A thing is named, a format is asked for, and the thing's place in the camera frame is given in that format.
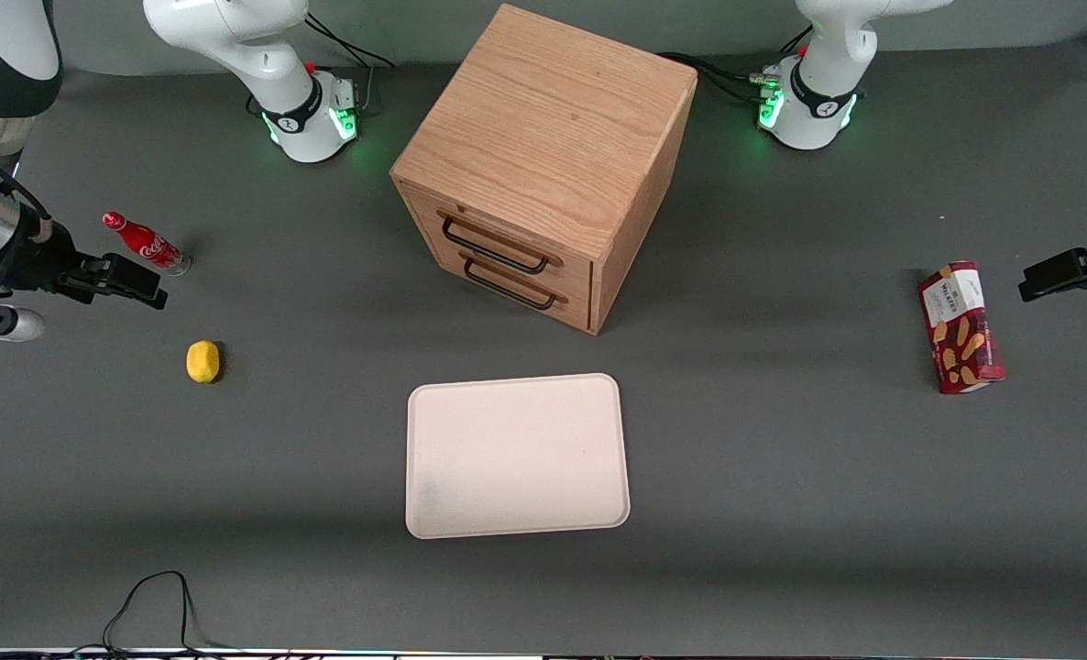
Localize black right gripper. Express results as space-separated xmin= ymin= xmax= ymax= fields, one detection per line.
xmin=0 ymin=216 xmax=170 ymax=311

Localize red coke bottle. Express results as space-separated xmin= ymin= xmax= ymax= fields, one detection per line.
xmin=102 ymin=211 xmax=192 ymax=277

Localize beige rectangular tray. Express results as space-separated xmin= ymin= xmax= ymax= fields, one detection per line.
xmin=404 ymin=372 xmax=631 ymax=540

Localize red cookie box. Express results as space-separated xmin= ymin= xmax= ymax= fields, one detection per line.
xmin=917 ymin=260 xmax=1006 ymax=396

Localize yellow lemon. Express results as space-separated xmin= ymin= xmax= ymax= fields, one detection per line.
xmin=185 ymin=340 xmax=222 ymax=384

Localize wooden drawer cabinet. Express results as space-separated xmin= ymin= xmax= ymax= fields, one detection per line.
xmin=390 ymin=3 xmax=698 ymax=336

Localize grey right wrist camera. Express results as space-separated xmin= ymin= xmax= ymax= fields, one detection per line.
xmin=0 ymin=306 xmax=47 ymax=343

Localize black looped table-edge cable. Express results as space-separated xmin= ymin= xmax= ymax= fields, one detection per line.
xmin=65 ymin=570 xmax=233 ymax=657

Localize black right arm base cables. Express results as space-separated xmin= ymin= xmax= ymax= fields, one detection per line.
xmin=302 ymin=13 xmax=397 ymax=118

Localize black arm base cables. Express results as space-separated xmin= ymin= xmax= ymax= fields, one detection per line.
xmin=656 ymin=26 xmax=815 ymax=104
xmin=302 ymin=13 xmax=397 ymax=118

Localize long black drawer handle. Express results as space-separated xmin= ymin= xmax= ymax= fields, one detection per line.
xmin=439 ymin=214 xmax=552 ymax=276

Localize short black drawer handle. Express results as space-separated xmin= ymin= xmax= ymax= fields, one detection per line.
xmin=463 ymin=256 xmax=559 ymax=311

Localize black left arm base cables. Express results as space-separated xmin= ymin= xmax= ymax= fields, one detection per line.
xmin=656 ymin=26 xmax=815 ymax=104

